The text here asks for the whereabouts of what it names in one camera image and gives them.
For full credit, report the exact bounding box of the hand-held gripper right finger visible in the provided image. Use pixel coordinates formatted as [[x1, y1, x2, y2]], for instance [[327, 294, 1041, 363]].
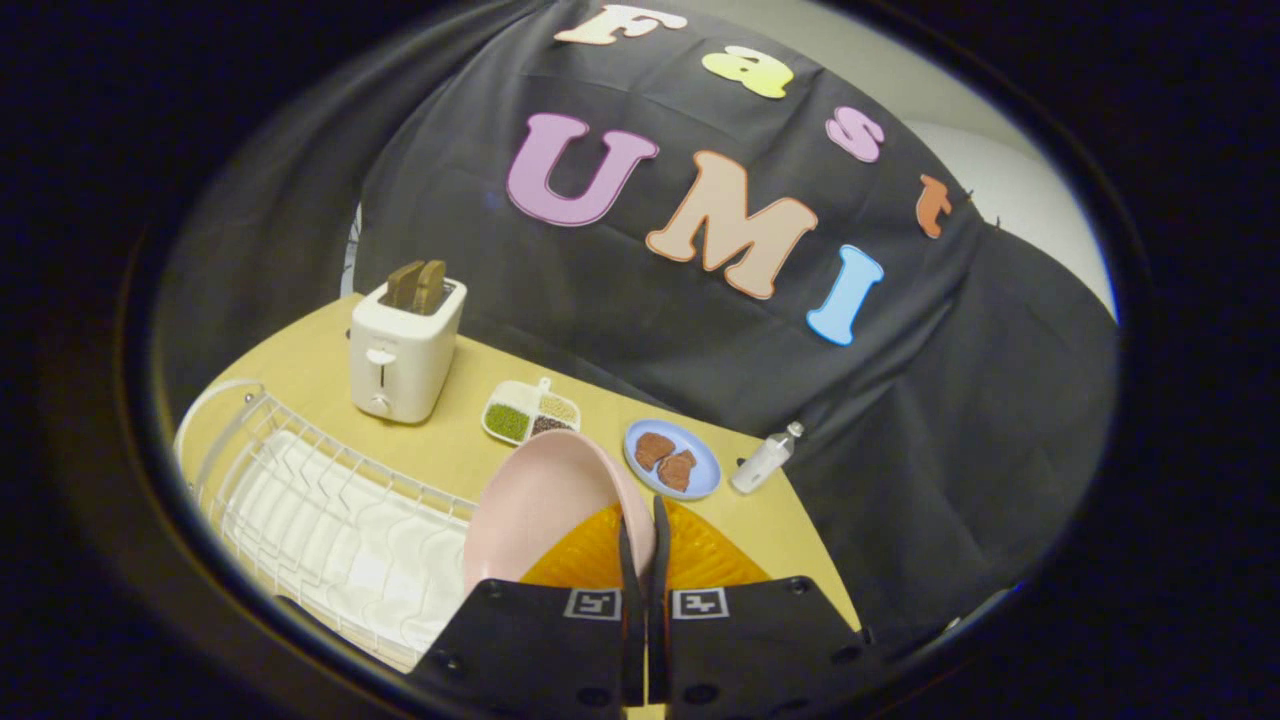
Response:
[[646, 496, 886, 713]]

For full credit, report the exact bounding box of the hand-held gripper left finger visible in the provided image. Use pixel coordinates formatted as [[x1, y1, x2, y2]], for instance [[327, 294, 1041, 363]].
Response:
[[408, 503, 647, 711]]

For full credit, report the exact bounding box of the pink plate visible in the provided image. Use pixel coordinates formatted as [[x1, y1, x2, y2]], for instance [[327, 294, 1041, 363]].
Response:
[[463, 430, 657, 593]]

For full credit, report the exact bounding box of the white wire dish rack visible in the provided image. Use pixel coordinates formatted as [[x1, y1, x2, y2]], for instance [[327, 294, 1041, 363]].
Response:
[[177, 380, 481, 673]]

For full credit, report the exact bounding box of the blue plate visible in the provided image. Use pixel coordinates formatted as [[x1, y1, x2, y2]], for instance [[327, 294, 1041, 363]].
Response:
[[624, 419, 722, 501]]

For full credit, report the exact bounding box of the small white bottle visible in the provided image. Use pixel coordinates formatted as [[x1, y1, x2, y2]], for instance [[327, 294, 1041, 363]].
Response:
[[731, 421, 805, 495]]

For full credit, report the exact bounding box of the divided tray of beans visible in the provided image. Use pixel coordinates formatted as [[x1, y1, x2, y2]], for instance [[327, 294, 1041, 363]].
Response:
[[481, 376, 582, 447]]

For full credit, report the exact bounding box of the white toaster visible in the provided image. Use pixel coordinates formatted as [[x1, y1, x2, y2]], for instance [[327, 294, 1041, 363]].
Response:
[[349, 277, 468, 425]]

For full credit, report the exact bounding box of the black backdrop cloth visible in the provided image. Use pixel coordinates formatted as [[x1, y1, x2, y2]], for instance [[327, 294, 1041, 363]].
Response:
[[160, 0, 1119, 651]]

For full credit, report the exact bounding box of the brown toast slice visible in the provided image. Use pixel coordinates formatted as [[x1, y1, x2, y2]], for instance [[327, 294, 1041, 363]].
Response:
[[413, 259, 448, 315], [386, 261, 426, 311]]

